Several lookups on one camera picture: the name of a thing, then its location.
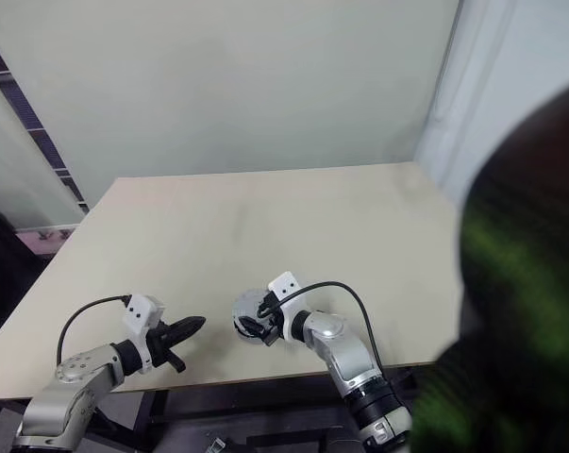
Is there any dark blurry shape with green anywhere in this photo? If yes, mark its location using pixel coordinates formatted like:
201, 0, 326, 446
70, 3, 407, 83
408, 77, 569, 453

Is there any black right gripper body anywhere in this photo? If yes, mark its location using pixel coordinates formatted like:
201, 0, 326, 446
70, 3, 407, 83
257, 290, 286, 342

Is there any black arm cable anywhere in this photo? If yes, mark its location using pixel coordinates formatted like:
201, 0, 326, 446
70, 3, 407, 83
258, 280, 388, 373
56, 294, 131, 368

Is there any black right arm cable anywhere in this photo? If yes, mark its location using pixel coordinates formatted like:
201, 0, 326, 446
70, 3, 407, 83
258, 280, 388, 373

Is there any pink patterned board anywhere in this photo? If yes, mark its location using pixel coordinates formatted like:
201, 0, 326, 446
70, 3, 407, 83
15, 225, 79, 257

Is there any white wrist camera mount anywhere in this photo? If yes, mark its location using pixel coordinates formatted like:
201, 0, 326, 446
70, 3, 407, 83
122, 293, 167, 375
267, 270, 310, 346

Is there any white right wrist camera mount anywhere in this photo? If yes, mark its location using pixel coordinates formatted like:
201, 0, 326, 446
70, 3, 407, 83
267, 270, 310, 346

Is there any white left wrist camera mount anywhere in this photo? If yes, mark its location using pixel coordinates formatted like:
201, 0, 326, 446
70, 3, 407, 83
122, 293, 167, 375

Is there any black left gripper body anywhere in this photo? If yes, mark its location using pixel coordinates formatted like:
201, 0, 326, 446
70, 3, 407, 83
145, 324, 176, 369

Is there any grey motor cover with circuit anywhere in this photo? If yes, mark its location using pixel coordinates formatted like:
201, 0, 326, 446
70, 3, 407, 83
230, 287, 272, 334

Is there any black bag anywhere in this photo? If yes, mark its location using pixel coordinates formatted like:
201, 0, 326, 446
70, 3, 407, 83
0, 209, 55, 353

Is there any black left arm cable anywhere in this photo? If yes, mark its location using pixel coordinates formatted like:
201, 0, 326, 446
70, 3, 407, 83
56, 294, 131, 368

